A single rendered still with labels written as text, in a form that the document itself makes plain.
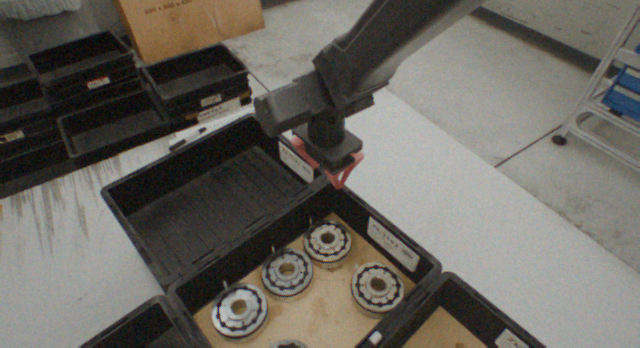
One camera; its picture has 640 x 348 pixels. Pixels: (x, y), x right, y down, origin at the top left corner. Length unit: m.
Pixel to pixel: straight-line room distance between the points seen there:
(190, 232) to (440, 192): 0.68
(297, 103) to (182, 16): 2.78
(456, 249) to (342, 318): 0.40
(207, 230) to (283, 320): 0.27
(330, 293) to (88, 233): 0.68
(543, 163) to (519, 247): 1.41
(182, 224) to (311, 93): 0.54
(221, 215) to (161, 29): 2.41
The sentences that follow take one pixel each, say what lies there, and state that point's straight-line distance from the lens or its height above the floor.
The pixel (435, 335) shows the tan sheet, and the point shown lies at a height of 0.83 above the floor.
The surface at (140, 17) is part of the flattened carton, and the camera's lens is 3.17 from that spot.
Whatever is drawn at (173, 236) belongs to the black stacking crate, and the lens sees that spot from 0.93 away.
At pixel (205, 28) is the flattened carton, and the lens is 3.29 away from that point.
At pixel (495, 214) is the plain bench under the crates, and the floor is 0.70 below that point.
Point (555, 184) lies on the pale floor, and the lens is 2.40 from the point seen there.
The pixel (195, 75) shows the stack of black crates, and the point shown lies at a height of 0.49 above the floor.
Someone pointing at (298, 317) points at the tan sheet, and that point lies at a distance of 0.78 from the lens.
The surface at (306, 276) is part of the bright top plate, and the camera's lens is 0.78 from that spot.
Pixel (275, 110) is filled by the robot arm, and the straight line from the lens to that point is 0.48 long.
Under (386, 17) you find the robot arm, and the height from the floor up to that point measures 1.42.
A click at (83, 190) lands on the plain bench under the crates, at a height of 0.70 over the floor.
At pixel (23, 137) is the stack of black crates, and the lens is 2.20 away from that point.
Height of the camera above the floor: 1.55
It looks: 47 degrees down
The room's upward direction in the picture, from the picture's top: straight up
